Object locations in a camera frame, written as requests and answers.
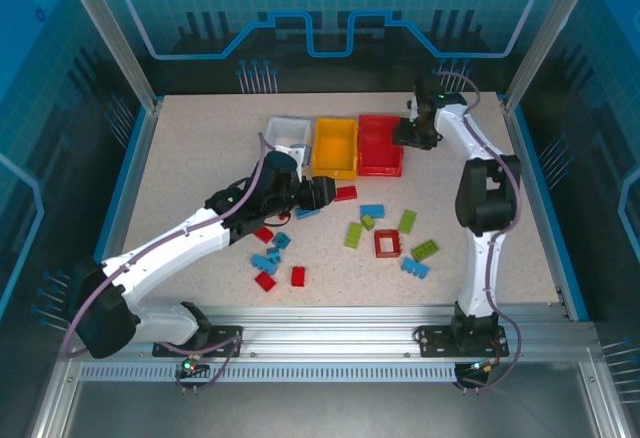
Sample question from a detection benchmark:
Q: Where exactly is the red hollow lego frame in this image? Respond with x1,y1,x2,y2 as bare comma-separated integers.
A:
373,229,404,259

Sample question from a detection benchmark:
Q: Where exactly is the red plastic container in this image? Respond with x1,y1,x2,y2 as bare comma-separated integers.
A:
357,114,405,178

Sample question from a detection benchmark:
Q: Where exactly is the yellow plastic container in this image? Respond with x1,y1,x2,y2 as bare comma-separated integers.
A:
310,117,361,182

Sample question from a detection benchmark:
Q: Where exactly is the white plastic container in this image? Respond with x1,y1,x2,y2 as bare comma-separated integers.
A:
264,116,312,167

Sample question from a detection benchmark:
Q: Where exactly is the small circuit board with LEDs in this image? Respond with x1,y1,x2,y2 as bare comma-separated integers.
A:
457,360,501,384
174,355,211,379

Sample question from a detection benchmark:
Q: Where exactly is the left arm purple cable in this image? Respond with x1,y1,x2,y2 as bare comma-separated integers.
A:
63,131,276,395

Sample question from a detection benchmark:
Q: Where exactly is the aluminium mounting rail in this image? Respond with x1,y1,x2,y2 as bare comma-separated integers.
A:
67,305,601,359

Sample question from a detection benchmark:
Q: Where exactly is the aluminium table side rail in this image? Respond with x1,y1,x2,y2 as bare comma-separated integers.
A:
92,97,164,324
502,97,576,319

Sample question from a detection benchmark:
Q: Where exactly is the aluminium frame post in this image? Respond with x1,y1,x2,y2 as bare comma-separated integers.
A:
502,0,596,112
54,0,164,112

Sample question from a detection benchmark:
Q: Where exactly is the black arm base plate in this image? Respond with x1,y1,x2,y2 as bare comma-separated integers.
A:
152,325,245,359
417,324,510,359

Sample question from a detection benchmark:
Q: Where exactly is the slotted grey cable duct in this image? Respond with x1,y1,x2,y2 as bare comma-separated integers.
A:
78,361,461,384

